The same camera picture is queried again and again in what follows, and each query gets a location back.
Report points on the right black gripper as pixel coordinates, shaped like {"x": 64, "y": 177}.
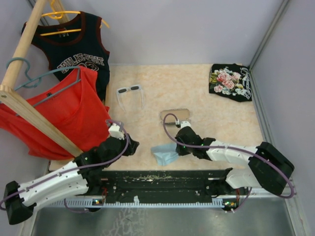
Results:
{"x": 180, "y": 151}

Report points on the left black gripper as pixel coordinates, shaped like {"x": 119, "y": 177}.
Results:
{"x": 132, "y": 147}

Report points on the light blue cleaning cloth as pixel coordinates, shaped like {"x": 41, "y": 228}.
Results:
{"x": 165, "y": 154}

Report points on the newspaper print glasses case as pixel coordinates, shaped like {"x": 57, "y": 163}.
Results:
{"x": 182, "y": 114}

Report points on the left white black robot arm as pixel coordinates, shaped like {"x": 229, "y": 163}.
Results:
{"x": 78, "y": 177}

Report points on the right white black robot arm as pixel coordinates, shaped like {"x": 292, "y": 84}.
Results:
{"x": 263, "y": 165}

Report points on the red tank top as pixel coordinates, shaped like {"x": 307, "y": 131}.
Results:
{"x": 73, "y": 107}

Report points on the black floral folded shirt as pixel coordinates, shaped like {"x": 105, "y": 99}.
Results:
{"x": 231, "y": 81}

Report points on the blue grey clothes hanger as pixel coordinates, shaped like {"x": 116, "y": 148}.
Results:
{"x": 34, "y": 82}

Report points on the navy basketball tank top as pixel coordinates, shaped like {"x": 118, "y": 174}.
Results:
{"x": 76, "y": 43}

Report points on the yellow clothes hanger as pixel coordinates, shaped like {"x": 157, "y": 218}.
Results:
{"x": 59, "y": 13}

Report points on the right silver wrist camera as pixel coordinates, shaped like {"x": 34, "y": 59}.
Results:
{"x": 182, "y": 124}

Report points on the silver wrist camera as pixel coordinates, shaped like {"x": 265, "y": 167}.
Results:
{"x": 182, "y": 124}
{"x": 116, "y": 129}

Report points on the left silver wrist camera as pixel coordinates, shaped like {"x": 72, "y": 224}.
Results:
{"x": 116, "y": 129}

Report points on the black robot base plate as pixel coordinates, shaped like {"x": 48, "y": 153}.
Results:
{"x": 164, "y": 187}

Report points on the white frame sunglasses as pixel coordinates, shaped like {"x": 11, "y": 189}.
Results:
{"x": 124, "y": 90}

